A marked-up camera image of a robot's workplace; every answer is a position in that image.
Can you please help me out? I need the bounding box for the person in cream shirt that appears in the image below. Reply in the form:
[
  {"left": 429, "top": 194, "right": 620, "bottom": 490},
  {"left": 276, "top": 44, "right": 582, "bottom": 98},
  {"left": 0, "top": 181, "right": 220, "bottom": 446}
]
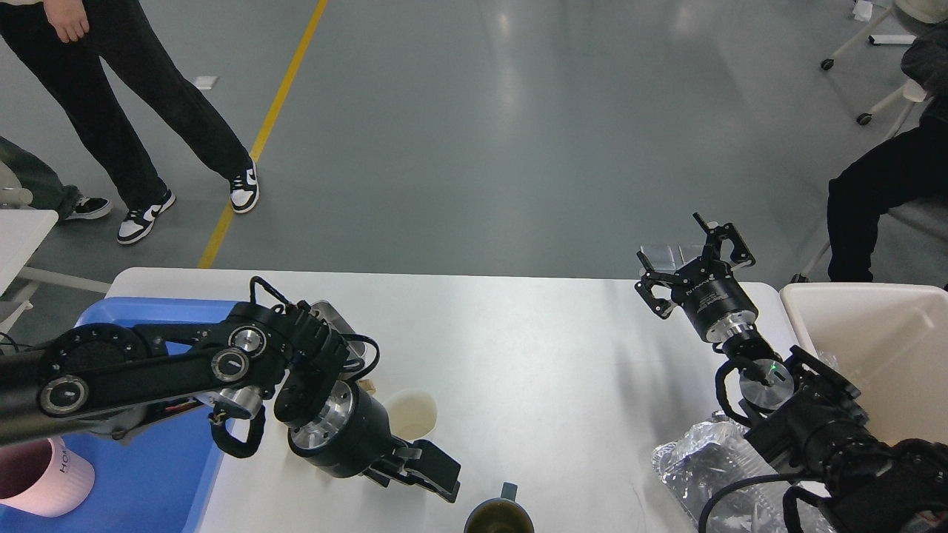
[{"left": 0, "top": 0, "right": 260, "bottom": 246}]

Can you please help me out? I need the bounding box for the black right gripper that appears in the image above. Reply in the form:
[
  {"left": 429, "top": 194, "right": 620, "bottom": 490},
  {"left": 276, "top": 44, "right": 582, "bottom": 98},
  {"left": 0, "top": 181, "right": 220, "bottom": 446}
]
[{"left": 634, "top": 213, "right": 759, "bottom": 343}]

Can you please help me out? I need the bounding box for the blue plastic tray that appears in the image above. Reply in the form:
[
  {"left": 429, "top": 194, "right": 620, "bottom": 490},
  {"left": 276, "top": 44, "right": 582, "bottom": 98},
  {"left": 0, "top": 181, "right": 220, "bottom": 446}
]
[{"left": 0, "top": 298, "right": 249, "bottom": 533}]

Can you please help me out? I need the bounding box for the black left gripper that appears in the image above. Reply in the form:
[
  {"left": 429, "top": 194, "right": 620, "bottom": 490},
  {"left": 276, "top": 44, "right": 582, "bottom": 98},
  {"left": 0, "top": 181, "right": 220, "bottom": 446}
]
[{"left": 287, "top": 381, "right": 461, "bottom": 503}]

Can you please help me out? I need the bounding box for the white side table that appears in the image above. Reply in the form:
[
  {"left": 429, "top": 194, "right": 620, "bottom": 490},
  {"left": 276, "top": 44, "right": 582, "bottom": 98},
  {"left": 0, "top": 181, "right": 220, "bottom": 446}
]
[{"left": 1, "top": 209, "right": 110, "bottom": 333}]

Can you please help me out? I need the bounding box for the person in blue jeans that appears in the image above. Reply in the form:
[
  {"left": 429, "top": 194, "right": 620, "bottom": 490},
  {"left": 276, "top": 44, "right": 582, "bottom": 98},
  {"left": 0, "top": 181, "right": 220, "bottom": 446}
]
[{"left": 1, "top": 136, "right": 113, "bottom": 222}]

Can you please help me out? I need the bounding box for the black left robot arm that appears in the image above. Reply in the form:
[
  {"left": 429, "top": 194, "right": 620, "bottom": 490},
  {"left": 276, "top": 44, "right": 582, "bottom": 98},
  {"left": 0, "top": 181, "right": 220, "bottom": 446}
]
[{"left": 2, "top": 276, "right": 461, "bottom": 503}]

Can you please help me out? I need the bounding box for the seated person in black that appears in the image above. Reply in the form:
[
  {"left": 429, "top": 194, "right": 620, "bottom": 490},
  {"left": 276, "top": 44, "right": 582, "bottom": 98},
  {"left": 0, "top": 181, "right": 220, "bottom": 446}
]
[{"left": 827, "top": 23, "right": 947, "bottom": 282}]

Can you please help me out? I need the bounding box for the white paper cup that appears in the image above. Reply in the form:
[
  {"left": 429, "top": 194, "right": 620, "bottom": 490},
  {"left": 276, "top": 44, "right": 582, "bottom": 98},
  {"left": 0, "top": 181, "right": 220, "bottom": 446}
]
[{"left": 382, "top": 389, "right": 439, "bottom": 441}]

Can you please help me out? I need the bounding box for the square stainless steel container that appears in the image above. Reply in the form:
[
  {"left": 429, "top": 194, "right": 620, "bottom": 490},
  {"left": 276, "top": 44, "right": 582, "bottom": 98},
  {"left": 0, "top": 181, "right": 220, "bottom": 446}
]
[{"left": 310, "top": 300, "right": 368, "bottom": 381}]

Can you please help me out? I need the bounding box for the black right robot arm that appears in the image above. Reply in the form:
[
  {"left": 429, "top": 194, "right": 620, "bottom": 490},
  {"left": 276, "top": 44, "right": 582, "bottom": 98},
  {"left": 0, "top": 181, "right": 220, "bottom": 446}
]
[{"left": 635, "top": 213, "right": 947, "bottom": 532}]

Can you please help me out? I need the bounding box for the dark green mug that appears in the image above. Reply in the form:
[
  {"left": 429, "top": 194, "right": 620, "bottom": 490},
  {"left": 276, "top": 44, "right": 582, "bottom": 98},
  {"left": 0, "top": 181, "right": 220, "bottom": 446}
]
[{"left": 463, "top": 482, "right": 535, "bottom": 532}]

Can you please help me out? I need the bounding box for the aluminium foil tray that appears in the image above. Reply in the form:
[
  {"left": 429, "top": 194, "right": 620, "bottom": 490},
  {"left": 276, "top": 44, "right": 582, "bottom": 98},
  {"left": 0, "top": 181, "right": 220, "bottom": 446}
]
[{"left": 652, "top": 411, "right": 790, "bottom": 532}]

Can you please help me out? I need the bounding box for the white office chair right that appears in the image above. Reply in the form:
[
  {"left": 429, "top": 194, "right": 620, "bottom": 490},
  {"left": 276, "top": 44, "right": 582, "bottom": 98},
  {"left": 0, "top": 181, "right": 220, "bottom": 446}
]
[{"left": 800, "top": 0, "right": 948, "bottom": 282}]

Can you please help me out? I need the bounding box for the beige plastic bin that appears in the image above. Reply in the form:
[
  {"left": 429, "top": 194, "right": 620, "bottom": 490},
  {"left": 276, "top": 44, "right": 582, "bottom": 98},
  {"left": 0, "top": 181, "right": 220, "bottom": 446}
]
[{"left": 780, "top": 283, "right": 947, "bottom": 444}]

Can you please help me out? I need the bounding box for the pink ribbed mug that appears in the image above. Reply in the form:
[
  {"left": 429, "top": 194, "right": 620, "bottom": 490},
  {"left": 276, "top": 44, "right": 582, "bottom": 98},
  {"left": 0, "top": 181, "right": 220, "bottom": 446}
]
[{"left": 1, "top": 438, "right": 97, "bottom": 518}]

